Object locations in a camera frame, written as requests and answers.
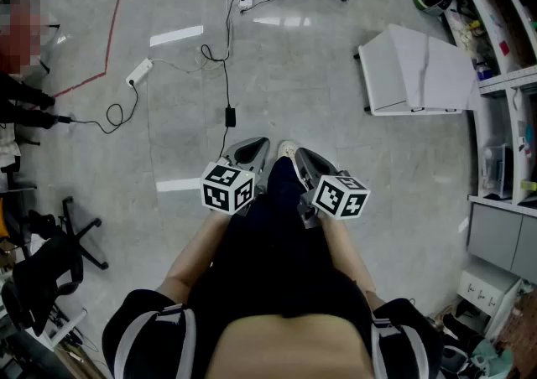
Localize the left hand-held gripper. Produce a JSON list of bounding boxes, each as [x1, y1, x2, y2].
[[200, 137, 272, 216]]

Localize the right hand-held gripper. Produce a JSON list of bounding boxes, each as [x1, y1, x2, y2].
[[293, 147, 372, 230]]

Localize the person's right forearm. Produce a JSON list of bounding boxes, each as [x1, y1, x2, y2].
[[321, 217, 387, 311]]

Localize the person's left forearm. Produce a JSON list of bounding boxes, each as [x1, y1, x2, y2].
[[155, 209, 234, 311]]

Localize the small white power strip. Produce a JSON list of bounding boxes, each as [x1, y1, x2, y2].
[[125, 57, 154, 87]]

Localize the person's black trousers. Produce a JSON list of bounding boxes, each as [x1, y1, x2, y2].
[[186, 156, 374, 322]]

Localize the person's chest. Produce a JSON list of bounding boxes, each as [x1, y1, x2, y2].
[[209, 313, 375, 379]]

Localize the clear plastic container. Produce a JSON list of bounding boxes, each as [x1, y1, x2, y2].
[[482, 144, 515, 199]]

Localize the red floor tape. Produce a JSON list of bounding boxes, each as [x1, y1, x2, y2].
[[52, 0, 131, 100]]

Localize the person's black shirt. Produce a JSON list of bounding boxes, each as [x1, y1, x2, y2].
[[102, 288, 446, 379]]

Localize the white storage box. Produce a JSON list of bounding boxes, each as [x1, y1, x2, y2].
[[456, 270, 522, 340]]

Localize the white shelving unit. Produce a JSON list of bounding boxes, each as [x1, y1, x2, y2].
[[440, 0, 537, 286]]

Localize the black office chair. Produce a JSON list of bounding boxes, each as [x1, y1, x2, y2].
[[2, 195, 110, 339]]

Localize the black adapter cable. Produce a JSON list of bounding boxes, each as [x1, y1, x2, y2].
[[200, 0, 247, 160]]

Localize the white power cable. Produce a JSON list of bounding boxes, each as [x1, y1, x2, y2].
[[149, 0, 242, 75]]

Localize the grey shoulder strap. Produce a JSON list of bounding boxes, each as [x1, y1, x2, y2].
[[112, 304, 197, 379], [371, 316, 433, 379]]

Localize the black looped floor cable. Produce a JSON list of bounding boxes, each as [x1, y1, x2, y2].
[[56, 79, 140, 135]]

